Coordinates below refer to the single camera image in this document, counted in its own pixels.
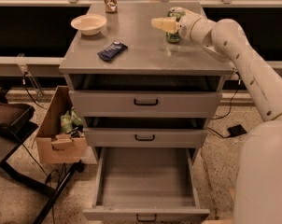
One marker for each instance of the blue snack packet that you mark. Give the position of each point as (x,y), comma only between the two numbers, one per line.
(113,50)

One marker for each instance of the grey drawer cabinet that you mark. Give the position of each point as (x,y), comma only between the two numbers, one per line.
(149,63)

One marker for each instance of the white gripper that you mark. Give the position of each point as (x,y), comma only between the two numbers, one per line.
(186,26)

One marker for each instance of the green chip bag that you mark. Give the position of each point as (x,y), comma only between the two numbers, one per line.
(70,121)

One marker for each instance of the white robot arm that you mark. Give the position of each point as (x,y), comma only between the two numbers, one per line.
(258,188)

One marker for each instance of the white bowl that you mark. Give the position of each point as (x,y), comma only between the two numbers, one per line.
(89,24)

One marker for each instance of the bottom grey drawer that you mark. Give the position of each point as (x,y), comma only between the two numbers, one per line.
(145,185)

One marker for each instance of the grey drawer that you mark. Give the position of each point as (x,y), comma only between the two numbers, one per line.
(145,104)
(145,185)
(130,137)

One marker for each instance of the middle grey drawer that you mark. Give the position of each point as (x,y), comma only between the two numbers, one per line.
(130,137)

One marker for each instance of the green soda can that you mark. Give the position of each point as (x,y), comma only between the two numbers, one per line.
(177,13)

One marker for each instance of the black tray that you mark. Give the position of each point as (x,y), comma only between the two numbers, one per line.
(13,116)

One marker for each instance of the cardboard box left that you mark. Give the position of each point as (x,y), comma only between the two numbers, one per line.
(52,146)

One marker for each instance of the black stand table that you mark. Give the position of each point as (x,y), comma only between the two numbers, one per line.
(9,143)

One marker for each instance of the top grey drawer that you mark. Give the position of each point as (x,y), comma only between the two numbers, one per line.
(145,104)

